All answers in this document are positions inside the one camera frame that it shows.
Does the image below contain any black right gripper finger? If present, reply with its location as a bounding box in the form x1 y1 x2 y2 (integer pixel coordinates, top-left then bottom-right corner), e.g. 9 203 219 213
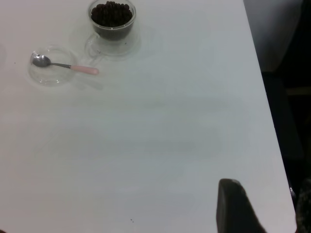
216 178 268 233

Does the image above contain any metal spoon with pink handle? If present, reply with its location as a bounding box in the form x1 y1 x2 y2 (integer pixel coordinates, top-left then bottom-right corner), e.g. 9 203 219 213
30 54 100 76

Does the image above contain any dark coffee beans pile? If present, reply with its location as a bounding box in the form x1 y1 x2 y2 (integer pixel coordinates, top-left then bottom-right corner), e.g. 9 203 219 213
91 0 134 41

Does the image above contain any round clear glass dish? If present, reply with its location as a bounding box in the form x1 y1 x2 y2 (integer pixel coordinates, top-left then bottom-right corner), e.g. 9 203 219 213
27 45 77 87

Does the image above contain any clear glass cup with handle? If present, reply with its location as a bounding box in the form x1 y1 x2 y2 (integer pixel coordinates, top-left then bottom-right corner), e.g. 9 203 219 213
84 0 142 58

